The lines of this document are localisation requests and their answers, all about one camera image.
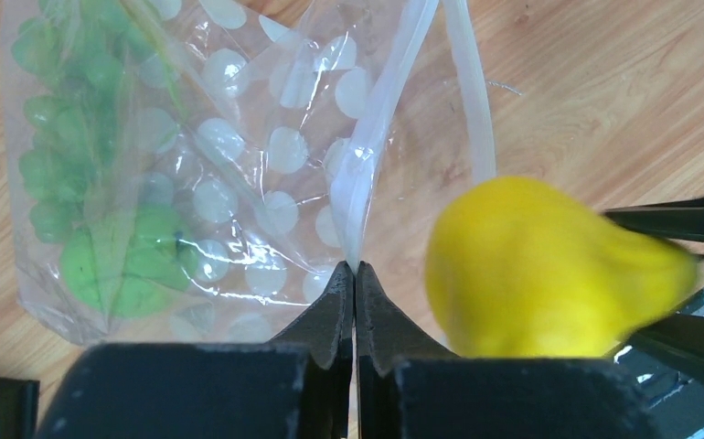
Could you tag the fake yellow lemon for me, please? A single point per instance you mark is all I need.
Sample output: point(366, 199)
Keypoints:
point(515, 268)

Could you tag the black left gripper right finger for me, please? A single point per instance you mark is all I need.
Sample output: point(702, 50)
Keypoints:
point(411, 386)

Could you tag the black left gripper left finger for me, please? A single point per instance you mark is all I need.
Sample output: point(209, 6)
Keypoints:
point(294, 385)

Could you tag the clear zip top bag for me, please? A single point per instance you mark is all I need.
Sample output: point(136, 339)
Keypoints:
point(287, 149)

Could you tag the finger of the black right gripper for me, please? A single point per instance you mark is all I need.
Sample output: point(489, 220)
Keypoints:
point(677, 341)
point(676, 220)

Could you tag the green fake grapes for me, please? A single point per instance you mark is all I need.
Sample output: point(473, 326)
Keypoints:
point(83, 55)

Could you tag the fake green lime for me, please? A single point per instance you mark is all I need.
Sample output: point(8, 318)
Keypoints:
point(130, 262)

